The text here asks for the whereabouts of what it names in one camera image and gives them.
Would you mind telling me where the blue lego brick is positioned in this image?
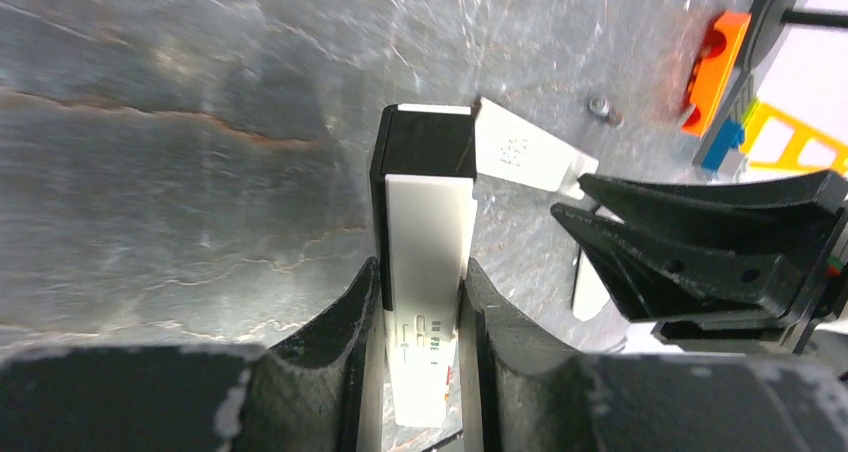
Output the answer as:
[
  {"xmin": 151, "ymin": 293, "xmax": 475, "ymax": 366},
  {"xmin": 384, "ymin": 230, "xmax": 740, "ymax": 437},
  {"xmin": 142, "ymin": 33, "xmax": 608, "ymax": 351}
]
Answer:
[{"xmin": 693, "ymin": 119, "xmax": 745, "ymax": 172}]

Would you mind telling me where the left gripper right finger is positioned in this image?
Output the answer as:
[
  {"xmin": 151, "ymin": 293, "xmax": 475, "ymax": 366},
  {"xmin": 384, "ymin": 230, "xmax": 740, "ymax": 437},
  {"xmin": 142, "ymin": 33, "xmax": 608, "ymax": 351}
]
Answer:
[{"xmin": 458, "ymin": 260, "xmax": 597, "ymax": 451}]

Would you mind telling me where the yellow lego piece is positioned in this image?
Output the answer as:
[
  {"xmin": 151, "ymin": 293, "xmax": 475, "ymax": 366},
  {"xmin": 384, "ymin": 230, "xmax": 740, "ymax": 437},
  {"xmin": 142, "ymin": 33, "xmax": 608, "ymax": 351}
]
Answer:
[{"xmin": 741, "ymin": 101, "xmax": 847, "ymax": 175}]

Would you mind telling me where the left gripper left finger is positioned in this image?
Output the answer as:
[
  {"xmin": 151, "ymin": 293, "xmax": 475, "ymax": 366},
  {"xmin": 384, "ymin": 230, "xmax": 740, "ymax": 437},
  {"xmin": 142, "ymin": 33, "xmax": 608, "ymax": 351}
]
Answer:
[{"xmin": 218, "ymin": 257, "xmax": 384, "ymax": 451}]

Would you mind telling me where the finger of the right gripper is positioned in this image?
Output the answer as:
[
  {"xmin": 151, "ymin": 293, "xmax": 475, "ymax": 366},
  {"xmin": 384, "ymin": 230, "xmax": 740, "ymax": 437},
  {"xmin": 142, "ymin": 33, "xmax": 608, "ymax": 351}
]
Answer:
[
  {"xmin": 551, "ymin": 203, "xmax": 829, "ymax": 324},
  {"xmin": 579, "ymin": 170, "xmax": 847, "ymax": 237}
]

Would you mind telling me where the black AAA battery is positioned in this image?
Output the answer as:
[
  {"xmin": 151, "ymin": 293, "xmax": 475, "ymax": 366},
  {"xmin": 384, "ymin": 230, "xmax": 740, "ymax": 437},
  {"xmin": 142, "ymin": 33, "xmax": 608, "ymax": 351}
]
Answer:
[{"xmin": 587, "ymin": 96, "xmax": 623, "ymax": 127}]

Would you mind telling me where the green lego brick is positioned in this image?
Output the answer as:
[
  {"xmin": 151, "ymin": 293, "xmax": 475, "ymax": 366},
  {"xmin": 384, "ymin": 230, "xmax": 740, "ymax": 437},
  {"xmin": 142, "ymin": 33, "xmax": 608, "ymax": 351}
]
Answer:
[{"xmin": 741, "ymin": 98, "xmax": 760, "ymax": 130}]

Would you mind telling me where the white remote battery cover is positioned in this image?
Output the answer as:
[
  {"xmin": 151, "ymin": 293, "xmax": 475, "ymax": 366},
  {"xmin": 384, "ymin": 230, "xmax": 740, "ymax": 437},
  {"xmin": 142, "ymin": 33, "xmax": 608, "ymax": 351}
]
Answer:
[{"xmin": 475, "ymin": 97, "xmax": 599, "ymax": 200}]

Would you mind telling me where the orange plastic basket piece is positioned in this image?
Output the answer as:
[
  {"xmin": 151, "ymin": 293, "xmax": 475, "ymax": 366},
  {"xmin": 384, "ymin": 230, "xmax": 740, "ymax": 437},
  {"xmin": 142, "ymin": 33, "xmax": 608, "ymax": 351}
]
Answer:
[{"xmin": 682, "ymin": 11, "xmax": 751, "ymax": 137}]

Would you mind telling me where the white remote control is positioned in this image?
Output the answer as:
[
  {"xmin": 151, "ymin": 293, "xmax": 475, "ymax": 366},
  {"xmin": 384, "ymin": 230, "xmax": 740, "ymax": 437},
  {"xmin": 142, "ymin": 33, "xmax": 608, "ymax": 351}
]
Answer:
[{"xmin": 369, "ymin": 104, "xmax": 477, "ymax": 428}]

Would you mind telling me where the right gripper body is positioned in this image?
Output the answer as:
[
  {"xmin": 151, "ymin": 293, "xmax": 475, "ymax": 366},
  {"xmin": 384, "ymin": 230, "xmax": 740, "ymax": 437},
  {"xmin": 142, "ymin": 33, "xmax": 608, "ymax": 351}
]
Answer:
[{"xmin": 652, "ymin": 210, "xmax": 847, "ymax": 356}]

